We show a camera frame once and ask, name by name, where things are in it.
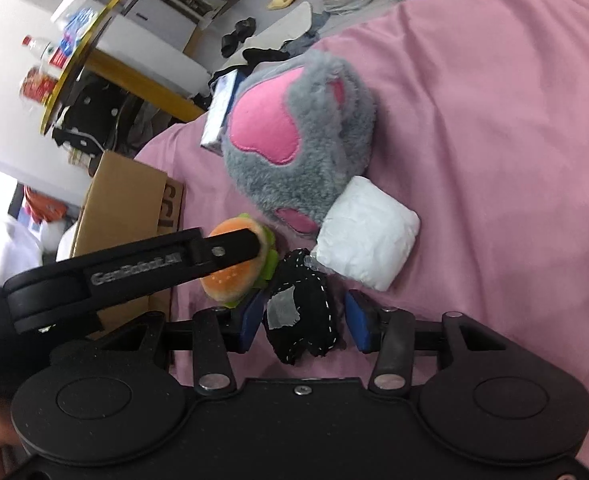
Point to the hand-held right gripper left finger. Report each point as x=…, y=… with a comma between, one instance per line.
x=251, y=322

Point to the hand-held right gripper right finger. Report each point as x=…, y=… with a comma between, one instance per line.
x=360, y=325

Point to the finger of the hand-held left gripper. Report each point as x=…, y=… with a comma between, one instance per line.
x=149, y=267

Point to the hamburger plush toy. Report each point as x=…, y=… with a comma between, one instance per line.
x=234, y=277

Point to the black felt pouch white stitching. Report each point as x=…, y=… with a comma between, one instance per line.
x=302, y=312

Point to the cardboard box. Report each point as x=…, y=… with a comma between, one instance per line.
x=124, y=200

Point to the white soft packet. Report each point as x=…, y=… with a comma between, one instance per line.
x=369, y=240

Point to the grey pink paw plush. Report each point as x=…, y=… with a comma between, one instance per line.
x=294, y=145

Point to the orange cloth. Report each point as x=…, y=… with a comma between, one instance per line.
x=44, y=205

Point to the black chair white dots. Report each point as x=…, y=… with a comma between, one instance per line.
x=92, y=110

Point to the red snack packet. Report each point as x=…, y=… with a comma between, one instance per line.
x=38, y=85

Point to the round yellow-edged table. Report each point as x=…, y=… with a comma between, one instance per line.
x=82, y=57

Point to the pink bed sheet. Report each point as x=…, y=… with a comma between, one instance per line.
x=474, y=135

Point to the black slipper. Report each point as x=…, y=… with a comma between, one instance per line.
x=232, y=44
x=245, y=26

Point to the clear water bottle red label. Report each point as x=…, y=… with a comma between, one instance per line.
x=44, y=51

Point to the black clothes pile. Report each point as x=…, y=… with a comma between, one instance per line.
x=267, y=55

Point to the blue wipes packet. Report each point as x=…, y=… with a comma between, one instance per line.
x=77, y=30

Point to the white tissue box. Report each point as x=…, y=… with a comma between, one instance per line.
x=74, y=5

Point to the white floor mat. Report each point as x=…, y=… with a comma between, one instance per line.
x=294, y=20

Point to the yellow slipper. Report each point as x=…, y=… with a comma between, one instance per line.
x=283, y=0

